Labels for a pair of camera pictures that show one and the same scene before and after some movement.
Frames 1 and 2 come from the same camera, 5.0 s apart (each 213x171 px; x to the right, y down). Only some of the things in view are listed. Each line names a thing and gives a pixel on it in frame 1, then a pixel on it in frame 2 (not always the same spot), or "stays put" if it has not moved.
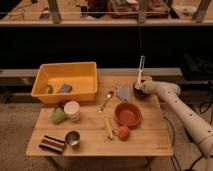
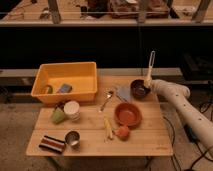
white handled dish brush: [139, 85] to [147, 79]
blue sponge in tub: [66, 88] stays put
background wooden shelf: [118, 13] stays put
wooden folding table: [118, 122] stays put
